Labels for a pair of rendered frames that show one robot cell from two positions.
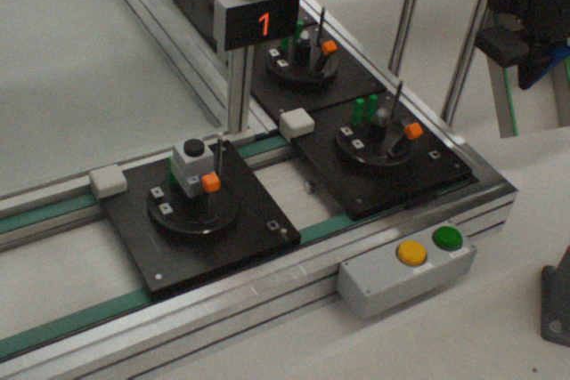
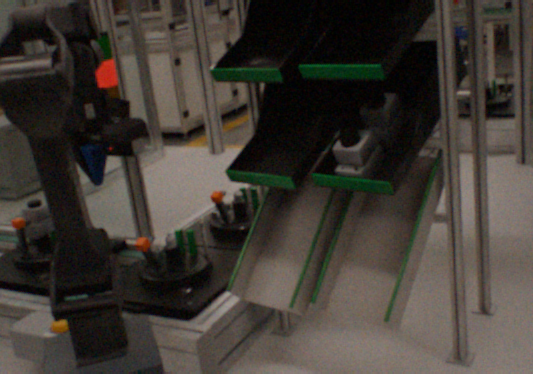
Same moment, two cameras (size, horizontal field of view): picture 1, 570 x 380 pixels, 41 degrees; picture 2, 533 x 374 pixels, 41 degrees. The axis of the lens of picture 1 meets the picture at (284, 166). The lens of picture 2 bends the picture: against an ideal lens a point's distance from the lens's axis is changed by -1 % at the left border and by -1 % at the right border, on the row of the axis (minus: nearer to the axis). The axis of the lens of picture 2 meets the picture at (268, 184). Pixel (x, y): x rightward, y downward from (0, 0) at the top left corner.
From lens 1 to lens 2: 1.55 m
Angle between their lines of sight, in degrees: 61
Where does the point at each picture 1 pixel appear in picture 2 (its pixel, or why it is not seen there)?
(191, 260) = not seen: outside the picture
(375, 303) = (17, 343)
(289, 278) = (7, 302)
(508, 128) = (236, 285)
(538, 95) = (296, 273)
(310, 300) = not seen: hidden behind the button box
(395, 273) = (38, 329)
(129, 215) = not seen: hidden behind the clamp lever
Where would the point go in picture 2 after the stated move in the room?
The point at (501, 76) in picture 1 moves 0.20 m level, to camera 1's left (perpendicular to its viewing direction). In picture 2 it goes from (252, 234) to (208, 204)
